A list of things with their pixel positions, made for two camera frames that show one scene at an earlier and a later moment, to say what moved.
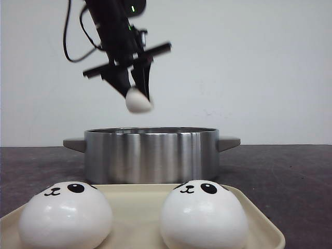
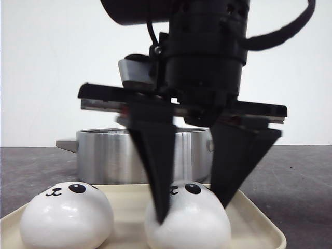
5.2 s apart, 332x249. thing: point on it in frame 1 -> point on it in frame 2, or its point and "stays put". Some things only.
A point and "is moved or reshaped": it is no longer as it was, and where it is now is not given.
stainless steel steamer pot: [151, 155] stays put
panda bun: [203, 215] is moved or reshaped
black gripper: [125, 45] -> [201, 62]
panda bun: [66, 215] stays put
